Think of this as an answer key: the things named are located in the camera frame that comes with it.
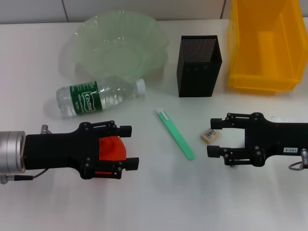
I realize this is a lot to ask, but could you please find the clear green-label water bottle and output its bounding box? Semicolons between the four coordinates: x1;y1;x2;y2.
56;78;146;120

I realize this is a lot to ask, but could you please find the yellow plastic bin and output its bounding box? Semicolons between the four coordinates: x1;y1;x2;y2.
226;0;304;95

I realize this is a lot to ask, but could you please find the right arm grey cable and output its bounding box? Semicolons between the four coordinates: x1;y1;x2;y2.
288;148;308;172

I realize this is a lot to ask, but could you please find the red-orange toy orange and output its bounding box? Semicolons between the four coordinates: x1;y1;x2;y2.
95;136;127;174

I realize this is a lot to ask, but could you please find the beige eraser with barcode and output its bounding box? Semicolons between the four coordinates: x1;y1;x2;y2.
200;128;221;145

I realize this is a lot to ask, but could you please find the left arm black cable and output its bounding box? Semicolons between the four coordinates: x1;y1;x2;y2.
0;168;50;185

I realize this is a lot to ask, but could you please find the white paper ball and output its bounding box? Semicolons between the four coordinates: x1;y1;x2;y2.
270;115;304;123

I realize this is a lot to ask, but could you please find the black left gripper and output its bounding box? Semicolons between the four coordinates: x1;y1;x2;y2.
24;120;140;180

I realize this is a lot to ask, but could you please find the pale green glass fruit plate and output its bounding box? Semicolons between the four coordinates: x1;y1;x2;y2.
72;10;170;84

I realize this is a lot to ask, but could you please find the black mesh pen holder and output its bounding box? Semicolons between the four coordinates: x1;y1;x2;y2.
176;35;223;98

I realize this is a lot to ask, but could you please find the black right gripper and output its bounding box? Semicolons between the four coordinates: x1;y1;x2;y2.
206;112;308;168

